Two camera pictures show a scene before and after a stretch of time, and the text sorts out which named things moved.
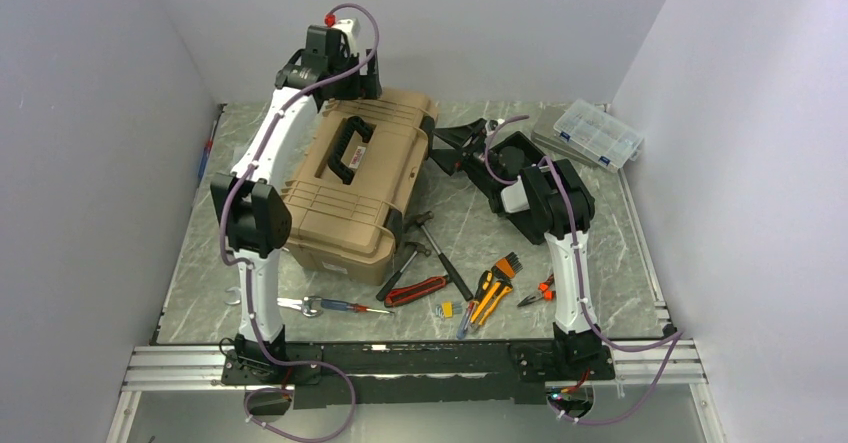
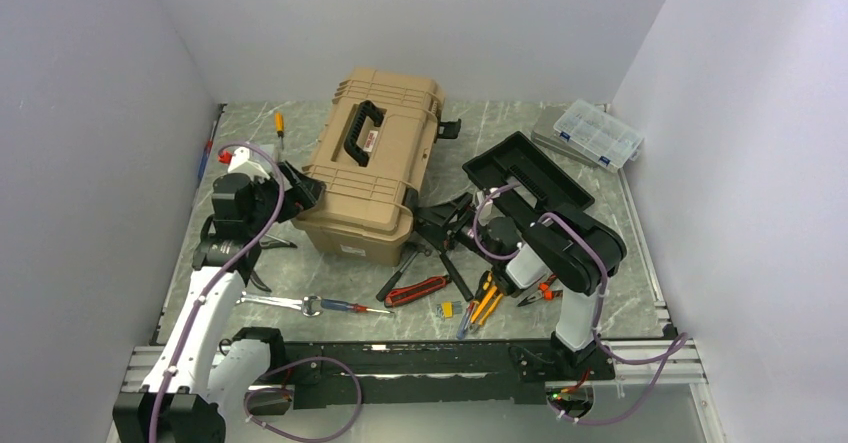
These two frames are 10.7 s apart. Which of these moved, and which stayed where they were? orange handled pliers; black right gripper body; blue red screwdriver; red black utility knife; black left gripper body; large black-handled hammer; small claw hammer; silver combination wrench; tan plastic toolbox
Moved: tan plastic toolbox; black left gripper body; black right gripper body
Stayed: orange handled pliers; red black utility knife; blue red screwdriver; small claw hammer; silver combination wrench; large black-handled hammer
